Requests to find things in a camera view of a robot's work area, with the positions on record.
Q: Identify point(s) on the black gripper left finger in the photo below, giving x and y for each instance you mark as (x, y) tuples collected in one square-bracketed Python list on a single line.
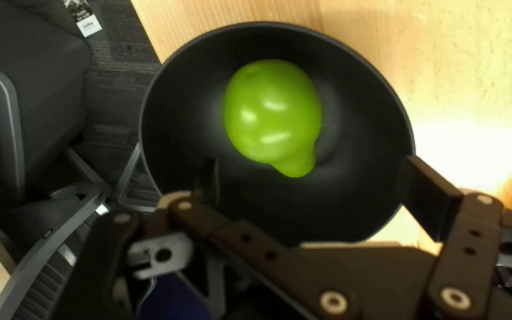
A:
[(229, 232)]

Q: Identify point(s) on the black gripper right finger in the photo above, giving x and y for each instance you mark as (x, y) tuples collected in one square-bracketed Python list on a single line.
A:
[(471, 278)]

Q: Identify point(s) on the green plastic pear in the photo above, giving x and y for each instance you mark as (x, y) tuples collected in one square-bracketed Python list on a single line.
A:
[(272, 116)]

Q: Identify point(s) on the black bowl near left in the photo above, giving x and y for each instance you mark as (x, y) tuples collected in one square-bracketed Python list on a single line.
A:
[(364, 136)]

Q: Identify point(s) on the black office chair base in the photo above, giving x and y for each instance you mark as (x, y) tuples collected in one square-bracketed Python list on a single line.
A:
[(30, 223)]

